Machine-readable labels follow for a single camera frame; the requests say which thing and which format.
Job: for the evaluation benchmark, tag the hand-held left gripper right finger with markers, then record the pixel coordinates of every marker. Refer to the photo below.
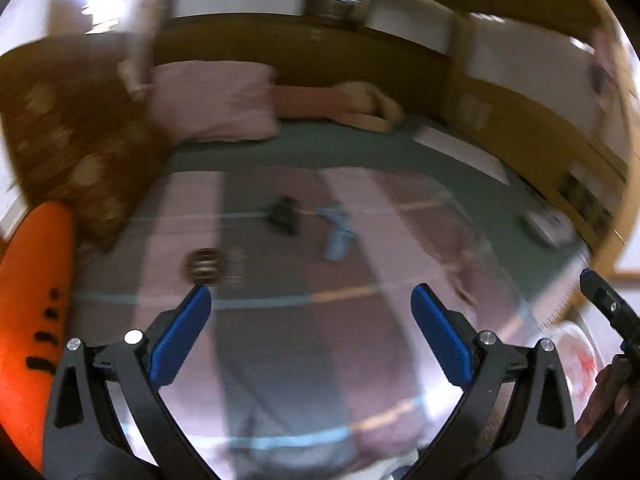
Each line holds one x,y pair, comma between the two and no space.
442,335

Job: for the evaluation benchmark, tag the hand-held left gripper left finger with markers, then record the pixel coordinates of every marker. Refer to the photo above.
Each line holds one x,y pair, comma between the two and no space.
182,332

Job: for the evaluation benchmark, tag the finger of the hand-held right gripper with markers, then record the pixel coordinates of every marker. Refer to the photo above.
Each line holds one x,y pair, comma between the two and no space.
612,307

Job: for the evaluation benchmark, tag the white bag-lined waste bin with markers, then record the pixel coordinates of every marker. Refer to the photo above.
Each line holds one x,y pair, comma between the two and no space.
575,355

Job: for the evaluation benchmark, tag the person's right hand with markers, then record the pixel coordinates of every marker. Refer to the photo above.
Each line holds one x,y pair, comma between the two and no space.
602,390

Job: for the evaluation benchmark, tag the brown striped round item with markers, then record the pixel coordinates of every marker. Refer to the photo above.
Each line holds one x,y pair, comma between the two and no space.
205,265

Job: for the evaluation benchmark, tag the pink plaid blanket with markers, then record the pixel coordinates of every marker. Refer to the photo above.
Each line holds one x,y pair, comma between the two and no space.
280,335

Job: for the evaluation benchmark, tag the white flat box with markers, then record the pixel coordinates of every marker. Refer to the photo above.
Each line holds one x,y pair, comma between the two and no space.
547,227

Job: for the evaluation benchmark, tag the light blue crumpled item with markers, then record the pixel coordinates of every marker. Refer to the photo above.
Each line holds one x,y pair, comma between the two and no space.
337,235

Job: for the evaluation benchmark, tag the small black item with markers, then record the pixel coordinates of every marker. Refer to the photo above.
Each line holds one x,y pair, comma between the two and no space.
285,215

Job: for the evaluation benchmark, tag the orange cushion with black marks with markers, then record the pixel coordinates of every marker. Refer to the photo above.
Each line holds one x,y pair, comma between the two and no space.
30,285

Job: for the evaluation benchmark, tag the white paper sheet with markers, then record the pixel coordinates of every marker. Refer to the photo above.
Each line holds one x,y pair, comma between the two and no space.
460,152

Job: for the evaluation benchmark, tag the brown patterned cushion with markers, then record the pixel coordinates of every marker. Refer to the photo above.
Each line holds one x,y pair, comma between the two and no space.
85,160

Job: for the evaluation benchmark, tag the green bed sheet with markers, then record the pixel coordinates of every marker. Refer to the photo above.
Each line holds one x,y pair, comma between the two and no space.
350,150

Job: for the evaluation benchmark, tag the pink pillow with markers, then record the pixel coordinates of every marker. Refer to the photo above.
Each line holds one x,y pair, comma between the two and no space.
215,100

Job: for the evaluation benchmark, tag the brown plush toy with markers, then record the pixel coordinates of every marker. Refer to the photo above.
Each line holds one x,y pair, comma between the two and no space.
360,96

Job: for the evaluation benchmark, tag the wooden bed frame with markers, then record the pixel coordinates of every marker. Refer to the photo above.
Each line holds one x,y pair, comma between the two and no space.
525,125

